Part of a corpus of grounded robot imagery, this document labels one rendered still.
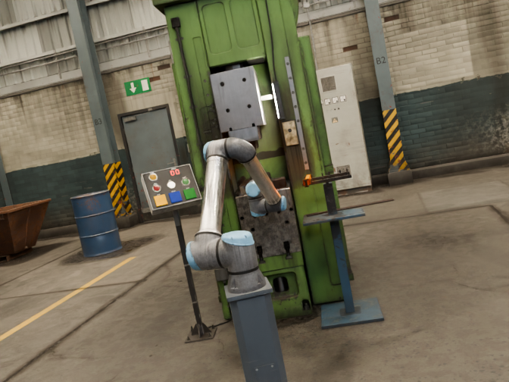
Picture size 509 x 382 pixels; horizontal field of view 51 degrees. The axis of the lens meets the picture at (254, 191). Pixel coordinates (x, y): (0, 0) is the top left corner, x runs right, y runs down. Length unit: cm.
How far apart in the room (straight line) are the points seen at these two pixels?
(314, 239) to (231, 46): 149
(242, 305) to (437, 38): 756
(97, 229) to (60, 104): 388
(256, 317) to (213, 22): 216
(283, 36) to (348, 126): 513
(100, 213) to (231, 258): 559
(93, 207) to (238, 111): 466
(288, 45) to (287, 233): 131
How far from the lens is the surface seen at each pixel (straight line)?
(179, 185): 360
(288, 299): 379
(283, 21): 386
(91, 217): 801
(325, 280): 396
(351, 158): 886
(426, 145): 950
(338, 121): 883
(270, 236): 367
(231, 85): 368
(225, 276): 391
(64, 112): 1120
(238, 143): 286
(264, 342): 263
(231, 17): 388
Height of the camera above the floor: 134
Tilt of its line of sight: 6 degrees down
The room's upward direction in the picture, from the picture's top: 11 degrees counter-clockwise
